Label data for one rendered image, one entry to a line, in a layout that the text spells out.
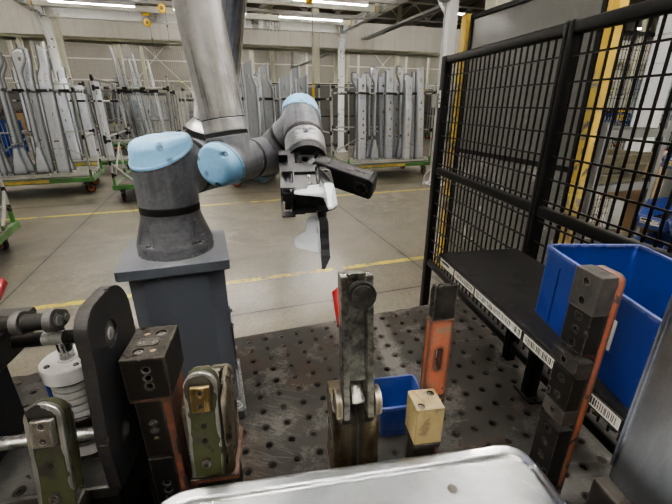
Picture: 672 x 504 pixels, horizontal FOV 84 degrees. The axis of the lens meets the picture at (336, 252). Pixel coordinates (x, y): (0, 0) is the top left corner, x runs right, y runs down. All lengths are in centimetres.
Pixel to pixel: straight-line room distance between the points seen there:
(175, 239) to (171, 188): 10
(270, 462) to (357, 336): 51
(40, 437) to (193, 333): 41
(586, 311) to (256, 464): 67
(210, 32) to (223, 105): 11
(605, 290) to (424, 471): 30
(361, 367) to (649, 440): 29
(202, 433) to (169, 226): 43
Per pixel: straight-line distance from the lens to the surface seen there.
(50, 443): 51
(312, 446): 91
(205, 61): 70
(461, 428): 99
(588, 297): 55
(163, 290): 81
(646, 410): 50
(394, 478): 49
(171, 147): 77
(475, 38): 325
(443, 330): 46
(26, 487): 64
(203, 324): 85
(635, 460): 53
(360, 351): 44
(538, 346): 71
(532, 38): 114
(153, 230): 81
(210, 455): 51
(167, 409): 54
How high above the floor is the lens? 138
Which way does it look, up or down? 21 degrees down
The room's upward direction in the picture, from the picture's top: straight up
